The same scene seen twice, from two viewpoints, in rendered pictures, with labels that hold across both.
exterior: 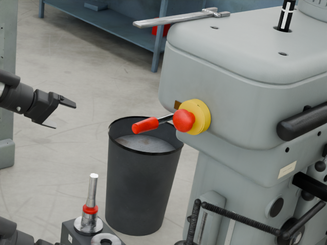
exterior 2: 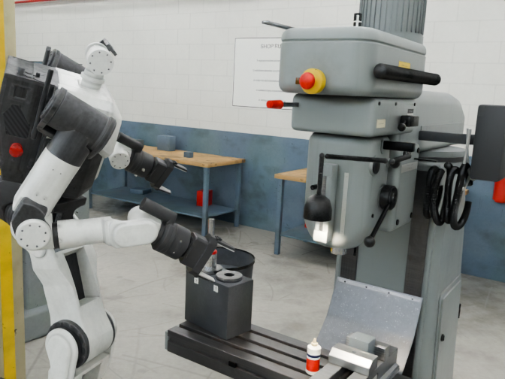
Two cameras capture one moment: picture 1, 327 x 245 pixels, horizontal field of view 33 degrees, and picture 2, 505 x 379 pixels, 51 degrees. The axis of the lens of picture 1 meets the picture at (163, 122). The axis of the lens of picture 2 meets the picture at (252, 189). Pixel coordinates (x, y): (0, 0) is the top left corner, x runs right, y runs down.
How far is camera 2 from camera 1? 63 cm
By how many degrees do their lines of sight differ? 16
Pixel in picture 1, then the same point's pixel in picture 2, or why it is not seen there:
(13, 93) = (139, 156)
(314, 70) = (388, 39)
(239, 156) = (345, 119)
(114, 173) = not seen: hidden behind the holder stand
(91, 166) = (165, 310)
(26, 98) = (149, 160)
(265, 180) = (368, 128)
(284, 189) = (379, 153)
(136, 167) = not seen: hidden behind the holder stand
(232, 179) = (340, 147)
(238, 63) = (340, 31)
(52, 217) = (139, 353)
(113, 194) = not seen: hidden behind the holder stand
